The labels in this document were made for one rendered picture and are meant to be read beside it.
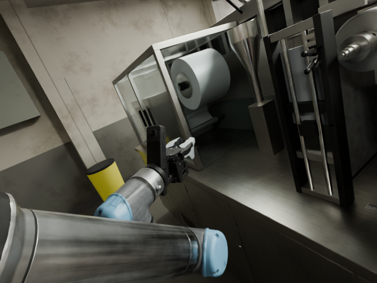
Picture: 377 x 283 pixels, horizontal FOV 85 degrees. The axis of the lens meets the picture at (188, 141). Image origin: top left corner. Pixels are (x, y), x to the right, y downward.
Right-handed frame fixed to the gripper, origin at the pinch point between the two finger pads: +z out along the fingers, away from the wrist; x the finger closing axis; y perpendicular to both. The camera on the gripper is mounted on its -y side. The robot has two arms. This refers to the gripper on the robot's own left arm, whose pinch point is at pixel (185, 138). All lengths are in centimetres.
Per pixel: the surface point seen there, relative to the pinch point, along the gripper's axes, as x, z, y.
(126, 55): -232, 258, -54
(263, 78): 15, 78, -3
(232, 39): 7, 46, -27
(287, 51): 29.6, 14.4, -18.6
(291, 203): 29.1, 9.9, 30.0
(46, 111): -292, 120, 1
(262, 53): 15, 77, -17
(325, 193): 39.0, 12.2, 26.3
